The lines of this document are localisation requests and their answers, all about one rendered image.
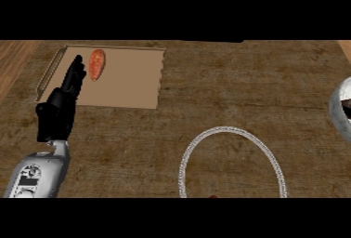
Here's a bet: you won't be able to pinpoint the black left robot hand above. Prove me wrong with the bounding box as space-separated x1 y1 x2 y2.
34 54 88 143

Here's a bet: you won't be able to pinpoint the orange cupcake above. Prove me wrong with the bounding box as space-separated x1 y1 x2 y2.
87 48 108 82

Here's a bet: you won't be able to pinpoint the white-rimmed clear bowl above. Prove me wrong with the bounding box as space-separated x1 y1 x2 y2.
177 126 289 199

